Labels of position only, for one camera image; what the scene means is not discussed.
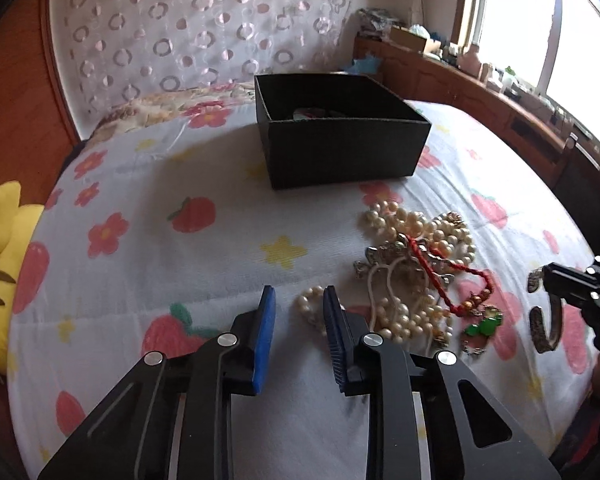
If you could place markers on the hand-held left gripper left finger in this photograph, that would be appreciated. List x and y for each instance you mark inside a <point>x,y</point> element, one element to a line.
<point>262,340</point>

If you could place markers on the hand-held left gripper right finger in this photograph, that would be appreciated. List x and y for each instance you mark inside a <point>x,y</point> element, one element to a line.
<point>332,330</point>

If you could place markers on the bronze bangle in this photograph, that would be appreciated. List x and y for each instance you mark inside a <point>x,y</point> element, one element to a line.
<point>540,330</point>

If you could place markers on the silver rhinestone hair clip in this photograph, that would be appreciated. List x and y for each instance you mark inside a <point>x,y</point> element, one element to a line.
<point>385,255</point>

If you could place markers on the green pendant charm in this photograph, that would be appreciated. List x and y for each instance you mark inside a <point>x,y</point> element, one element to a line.
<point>482,327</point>

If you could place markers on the black cardboard box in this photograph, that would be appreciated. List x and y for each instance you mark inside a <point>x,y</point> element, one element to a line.
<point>340,155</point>

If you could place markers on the strawberry print bed sheet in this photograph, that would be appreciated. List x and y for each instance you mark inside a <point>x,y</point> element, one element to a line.
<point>180,260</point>

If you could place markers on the wooden window cabinet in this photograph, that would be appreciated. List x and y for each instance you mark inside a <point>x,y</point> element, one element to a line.
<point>460,95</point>

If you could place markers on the pink container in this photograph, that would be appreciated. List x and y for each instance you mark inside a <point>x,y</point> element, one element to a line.
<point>472,62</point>

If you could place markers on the floral quilt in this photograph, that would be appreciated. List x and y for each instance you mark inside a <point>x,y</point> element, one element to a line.
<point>180,105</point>

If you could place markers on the window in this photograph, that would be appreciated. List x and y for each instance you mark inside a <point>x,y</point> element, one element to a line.
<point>555,25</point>

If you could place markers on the blue plastic bag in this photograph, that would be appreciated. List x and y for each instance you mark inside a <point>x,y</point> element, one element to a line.
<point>362,65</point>

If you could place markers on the yellow plush toy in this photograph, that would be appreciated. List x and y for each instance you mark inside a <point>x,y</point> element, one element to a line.
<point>0,280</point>

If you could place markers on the open cardboard box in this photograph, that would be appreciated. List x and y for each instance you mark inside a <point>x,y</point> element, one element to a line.
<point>410,39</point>

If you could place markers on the stack of magazines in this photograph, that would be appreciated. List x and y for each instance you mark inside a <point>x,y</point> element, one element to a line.
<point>377,20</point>

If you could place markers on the circle pattern sheer curtain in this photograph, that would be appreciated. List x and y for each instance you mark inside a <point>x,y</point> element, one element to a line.
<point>190,35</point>

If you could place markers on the wooden wardrobe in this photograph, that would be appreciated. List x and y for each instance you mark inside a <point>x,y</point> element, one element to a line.
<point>15,110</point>

